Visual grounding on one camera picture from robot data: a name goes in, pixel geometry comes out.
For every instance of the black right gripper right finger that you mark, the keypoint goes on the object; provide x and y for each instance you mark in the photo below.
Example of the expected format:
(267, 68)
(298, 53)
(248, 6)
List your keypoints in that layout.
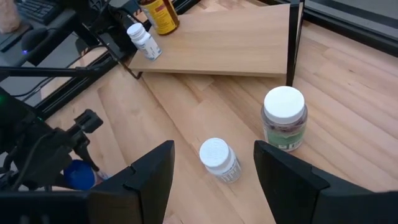
(295, 193)

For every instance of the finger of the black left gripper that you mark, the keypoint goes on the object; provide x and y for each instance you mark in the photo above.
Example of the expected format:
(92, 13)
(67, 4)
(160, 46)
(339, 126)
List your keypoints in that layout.
(87, 123)
(85, 151)

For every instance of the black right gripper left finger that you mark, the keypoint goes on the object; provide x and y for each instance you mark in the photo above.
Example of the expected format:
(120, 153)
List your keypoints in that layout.
(130, 199)

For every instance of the bottle with blue cap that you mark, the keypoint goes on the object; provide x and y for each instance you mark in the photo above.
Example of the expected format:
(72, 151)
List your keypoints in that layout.
(79, 175)

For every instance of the white pill bottle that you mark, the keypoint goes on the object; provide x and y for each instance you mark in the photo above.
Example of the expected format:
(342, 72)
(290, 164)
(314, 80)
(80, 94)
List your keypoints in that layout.
(284, 118)

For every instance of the small white teal carton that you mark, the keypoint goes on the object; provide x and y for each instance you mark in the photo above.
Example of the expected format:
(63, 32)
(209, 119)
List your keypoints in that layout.
(217, 158)

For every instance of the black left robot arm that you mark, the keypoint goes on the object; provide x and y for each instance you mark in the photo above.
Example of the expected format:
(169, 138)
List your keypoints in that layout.
(12, 118)

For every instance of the dark glossy desk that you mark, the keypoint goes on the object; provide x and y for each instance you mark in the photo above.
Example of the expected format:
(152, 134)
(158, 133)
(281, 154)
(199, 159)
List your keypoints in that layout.
(62, 46)

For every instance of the white bottle white cap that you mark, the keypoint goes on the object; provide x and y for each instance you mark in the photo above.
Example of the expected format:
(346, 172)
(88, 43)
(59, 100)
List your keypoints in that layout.
(144, 42)

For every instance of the black computer mouse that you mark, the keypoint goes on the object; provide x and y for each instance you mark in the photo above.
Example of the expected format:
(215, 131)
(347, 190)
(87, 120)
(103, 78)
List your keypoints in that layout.
(32, 39)

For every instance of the black keyboard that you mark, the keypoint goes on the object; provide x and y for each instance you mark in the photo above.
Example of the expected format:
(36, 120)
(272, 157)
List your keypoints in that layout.
(37, 9)

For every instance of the large white yellow-lid bottle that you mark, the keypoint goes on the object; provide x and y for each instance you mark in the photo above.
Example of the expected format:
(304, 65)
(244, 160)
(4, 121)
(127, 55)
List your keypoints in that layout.
(161, 15)

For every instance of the person's hand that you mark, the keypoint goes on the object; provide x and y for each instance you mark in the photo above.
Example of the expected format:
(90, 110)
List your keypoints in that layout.
(7, 15)

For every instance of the black frame strut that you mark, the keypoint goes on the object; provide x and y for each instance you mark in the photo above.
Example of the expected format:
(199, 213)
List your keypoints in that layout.
(46, 72)

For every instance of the black metal bracket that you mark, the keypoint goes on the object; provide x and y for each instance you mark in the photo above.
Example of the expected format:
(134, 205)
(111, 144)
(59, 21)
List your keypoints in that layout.
(105, 37)

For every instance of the wooden shelf black metal frame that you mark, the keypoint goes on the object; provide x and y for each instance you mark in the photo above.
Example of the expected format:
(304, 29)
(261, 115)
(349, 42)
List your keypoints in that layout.
(224, 40)

